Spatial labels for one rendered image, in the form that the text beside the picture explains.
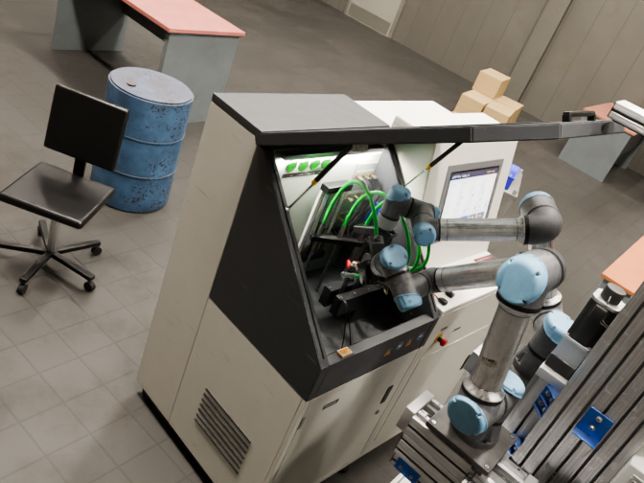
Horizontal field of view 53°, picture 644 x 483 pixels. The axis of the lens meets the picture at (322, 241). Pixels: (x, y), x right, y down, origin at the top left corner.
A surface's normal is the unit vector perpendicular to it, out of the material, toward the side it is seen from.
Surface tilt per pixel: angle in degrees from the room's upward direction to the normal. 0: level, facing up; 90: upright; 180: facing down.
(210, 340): 90
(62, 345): 0
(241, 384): 90
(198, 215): 90
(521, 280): 83
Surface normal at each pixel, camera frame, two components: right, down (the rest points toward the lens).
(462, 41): -0.60, 0.22
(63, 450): 0.33, -0.80
